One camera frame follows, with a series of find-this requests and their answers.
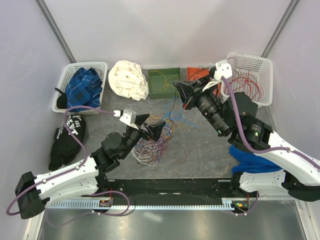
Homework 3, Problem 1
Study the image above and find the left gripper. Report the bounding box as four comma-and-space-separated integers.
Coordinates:
120, 113, 166, 159

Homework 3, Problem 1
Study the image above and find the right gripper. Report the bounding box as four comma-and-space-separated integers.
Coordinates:
174, 74, 229, 135

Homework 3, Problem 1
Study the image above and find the blue cable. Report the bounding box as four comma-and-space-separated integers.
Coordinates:
147, 96, 198, 151

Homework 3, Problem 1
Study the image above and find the black cable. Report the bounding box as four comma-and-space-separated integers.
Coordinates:
187, 66, 213, 81

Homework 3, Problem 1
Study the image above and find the red cable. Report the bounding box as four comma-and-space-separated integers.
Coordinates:
224, 69, 264, 103
226, 52, 262, 101

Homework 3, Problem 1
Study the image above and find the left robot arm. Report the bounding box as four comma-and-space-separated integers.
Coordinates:
13, 109, 166, 220

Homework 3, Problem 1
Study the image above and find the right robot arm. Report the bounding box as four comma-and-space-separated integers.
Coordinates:
173, 76, 320, 202

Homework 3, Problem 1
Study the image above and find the orange tray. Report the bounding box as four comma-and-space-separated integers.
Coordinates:
186, 67, 210, 81

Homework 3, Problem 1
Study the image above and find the green tray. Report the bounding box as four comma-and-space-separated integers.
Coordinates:
147, 67, 181, 100

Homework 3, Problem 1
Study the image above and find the white crumpled cloth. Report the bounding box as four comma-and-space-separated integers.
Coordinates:
108, 60, 149, 101

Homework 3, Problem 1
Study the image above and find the empty white basket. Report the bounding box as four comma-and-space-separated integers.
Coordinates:
226, 52, 274, 107

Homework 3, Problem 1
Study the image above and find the blue plaid cloth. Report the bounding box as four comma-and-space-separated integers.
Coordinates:
65, 67, 103, 109

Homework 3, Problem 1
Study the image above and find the white basket with clothes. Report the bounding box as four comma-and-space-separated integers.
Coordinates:
51, 61, 108, 115

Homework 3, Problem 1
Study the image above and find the black printed t-shirt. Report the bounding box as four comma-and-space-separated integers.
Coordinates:
48, 114, 86, 171

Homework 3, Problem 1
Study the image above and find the blue fleece cloth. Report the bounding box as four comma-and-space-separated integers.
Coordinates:
229, 145, 282, 174

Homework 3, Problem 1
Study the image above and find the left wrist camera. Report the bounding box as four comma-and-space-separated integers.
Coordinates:
113, 109, 138, 129

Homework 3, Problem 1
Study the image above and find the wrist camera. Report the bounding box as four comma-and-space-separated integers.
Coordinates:
113, 109, 138, 129
202, 59, 233, 92

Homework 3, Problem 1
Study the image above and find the pink cable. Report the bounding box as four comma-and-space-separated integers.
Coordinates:
133, 119, 176, 163

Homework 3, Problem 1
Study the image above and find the white cable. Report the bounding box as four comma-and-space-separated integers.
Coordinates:
131, 139, 161, 167

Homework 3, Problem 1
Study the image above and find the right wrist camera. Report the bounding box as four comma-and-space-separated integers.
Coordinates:
202, 59, 233, 92

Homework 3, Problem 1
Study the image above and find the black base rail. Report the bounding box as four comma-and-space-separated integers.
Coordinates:
94, 178, 257, 205

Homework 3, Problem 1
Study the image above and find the right aluminium frame post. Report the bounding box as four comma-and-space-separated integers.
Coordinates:
261, 0, 301, 58

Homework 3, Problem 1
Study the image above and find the aluminium frame post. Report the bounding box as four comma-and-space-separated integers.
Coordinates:
261, 0, 301, 58
34, 0, 77, 63

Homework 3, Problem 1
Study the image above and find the light blue cable duct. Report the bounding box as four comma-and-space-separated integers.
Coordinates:
48, 198, 235, 211

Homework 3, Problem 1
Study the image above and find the left aluminium frame post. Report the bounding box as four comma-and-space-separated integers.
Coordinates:
34, 0, 77, 63

